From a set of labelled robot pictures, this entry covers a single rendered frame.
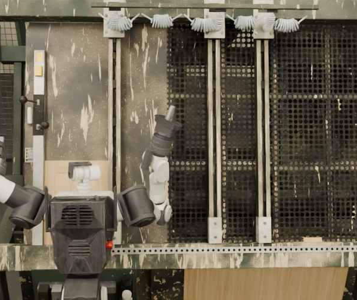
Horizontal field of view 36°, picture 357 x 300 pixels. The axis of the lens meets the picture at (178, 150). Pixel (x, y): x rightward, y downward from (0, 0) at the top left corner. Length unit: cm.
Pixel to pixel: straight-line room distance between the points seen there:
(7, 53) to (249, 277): 174
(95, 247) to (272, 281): 133
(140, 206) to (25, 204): 45
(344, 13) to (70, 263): 177
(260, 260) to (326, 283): 60
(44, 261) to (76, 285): 56
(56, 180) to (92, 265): 71
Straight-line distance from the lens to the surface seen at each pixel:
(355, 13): 294
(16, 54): 292
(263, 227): 272
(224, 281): 311
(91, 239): 211
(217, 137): 269
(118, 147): 267
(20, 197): 225
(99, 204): 207
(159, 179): 236
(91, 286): 221
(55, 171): 275
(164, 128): 230
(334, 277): 324
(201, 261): 272
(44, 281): 280
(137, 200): 220
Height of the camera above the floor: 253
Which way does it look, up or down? 27 degrees down
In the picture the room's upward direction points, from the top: 1 degrees clockwise
